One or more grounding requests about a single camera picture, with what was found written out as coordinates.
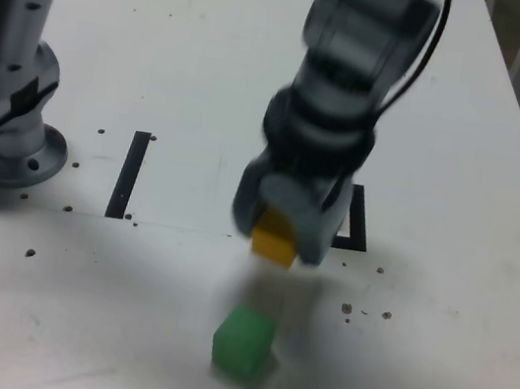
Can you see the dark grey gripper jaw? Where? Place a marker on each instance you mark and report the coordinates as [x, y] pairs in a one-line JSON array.
[[245, 202]]

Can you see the grey gripper jaw round hinge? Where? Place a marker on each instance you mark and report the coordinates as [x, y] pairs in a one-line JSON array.
[[316, 229]]

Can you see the yellow cube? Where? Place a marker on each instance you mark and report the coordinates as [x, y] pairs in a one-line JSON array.
[[274, 242]]

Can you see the green cube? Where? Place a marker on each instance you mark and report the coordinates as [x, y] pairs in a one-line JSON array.
[[240, 341]]

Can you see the black tape square outline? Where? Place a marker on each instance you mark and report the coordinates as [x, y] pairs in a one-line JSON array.
[[358, 221]]

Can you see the black tape strip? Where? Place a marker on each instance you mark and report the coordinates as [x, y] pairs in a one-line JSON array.
[[127, 177]]

